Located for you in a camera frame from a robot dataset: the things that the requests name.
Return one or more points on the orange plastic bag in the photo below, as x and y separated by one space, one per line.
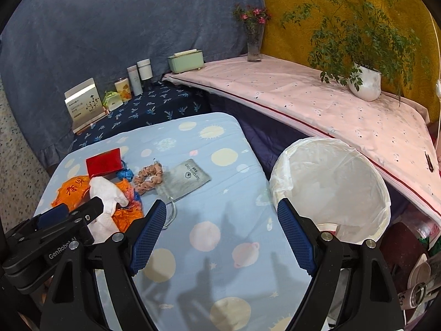
70 193

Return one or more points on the dark blue leaf-print cloth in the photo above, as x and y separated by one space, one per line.
162 107

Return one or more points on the white cylindrical jar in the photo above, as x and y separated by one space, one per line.
144 70

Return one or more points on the small green box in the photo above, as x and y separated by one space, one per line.
113 101

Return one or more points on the dark purple cloth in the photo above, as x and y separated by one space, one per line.
262 138

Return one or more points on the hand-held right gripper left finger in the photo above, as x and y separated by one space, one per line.
148 238

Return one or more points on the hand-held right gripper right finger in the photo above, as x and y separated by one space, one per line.
296 238

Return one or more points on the metal drink can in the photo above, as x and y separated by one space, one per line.
418 294

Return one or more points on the white paper cup red rim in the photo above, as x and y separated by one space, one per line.
325 228

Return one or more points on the white lined trash bin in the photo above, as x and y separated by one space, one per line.
330 186

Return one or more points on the glass vase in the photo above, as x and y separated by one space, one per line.
254 46

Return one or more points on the blue plastic wrapper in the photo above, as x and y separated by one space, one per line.
124 174

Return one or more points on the yellow backdrop cloth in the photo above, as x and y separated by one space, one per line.
293 7

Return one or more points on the pink printed tablecloth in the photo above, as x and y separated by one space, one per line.
310 103

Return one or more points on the pale green tissue box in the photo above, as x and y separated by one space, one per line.
186 62

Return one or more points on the white gift box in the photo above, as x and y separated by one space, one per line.
82 105

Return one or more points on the white ribbed plant pot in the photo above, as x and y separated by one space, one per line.
367 82

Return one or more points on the floral print tin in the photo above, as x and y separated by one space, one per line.
122 89

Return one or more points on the blue-grey backdrop cloth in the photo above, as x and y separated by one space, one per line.
103 24

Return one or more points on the black clip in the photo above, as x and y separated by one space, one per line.
429 161

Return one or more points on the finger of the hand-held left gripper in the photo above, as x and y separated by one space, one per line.
53 215
93 208

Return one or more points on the red card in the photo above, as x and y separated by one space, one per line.
103 162

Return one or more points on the slim white bottle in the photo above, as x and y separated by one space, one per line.
135 81

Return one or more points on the dark red stool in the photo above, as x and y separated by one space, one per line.
399 248

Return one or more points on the white cloth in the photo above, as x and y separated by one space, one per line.
103 188

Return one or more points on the green leafy plant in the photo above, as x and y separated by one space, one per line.
358 31

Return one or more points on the beige spotted scrunchie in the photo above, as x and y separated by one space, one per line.
156 170

